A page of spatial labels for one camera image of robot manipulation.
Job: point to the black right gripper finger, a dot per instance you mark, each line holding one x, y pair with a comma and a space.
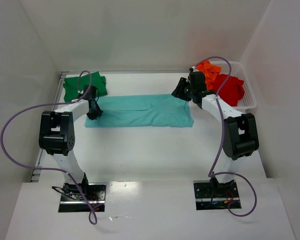
185, 95
182, 84

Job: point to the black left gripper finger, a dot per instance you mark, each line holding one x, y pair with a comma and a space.
94, 105
92, 114

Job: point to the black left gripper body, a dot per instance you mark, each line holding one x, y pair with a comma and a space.
95, 113

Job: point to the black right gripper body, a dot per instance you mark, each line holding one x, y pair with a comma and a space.
181, 88

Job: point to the teal t shirt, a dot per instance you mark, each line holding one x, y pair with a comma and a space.
158, 110

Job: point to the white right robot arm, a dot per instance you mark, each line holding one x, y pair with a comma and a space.
239, 135

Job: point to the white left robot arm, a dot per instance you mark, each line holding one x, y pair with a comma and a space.
57, 133

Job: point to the orange t shirt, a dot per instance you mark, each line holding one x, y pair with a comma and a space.
210, 72

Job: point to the red t shirt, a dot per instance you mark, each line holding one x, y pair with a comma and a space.
232, 91

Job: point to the white plastic basket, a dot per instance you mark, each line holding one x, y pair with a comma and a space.
248, 100

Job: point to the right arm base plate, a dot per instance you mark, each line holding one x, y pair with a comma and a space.
211, 195

